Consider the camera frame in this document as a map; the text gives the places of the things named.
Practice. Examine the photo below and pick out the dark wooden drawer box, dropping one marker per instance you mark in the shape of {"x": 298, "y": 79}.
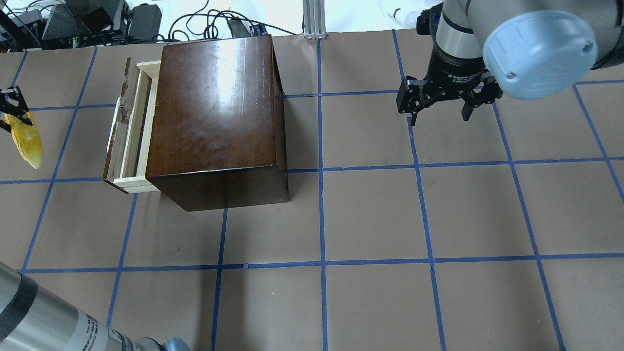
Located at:
{"x": 218, "y": 135}

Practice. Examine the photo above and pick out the black power adapter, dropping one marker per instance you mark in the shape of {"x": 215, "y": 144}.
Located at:
{"x": 238, "y": 28}

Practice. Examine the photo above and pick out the yellow toy corn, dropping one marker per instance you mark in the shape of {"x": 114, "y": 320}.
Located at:
{"x": 27, "y": 139}

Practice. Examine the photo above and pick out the aluminium frame post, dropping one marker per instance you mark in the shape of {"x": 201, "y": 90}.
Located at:
{"x": 314, "y": 19}

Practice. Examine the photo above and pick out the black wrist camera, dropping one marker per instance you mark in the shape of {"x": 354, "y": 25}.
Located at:
{"x": 427, "y": 21}

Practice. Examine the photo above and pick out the wooden drawer with white handle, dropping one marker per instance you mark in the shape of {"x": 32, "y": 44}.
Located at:
{"x": 131, "y": 128}

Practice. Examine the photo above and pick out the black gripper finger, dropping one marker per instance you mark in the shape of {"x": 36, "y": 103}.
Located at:
{"x": 5, "y": 126}
{"x": 13, "y": 103}

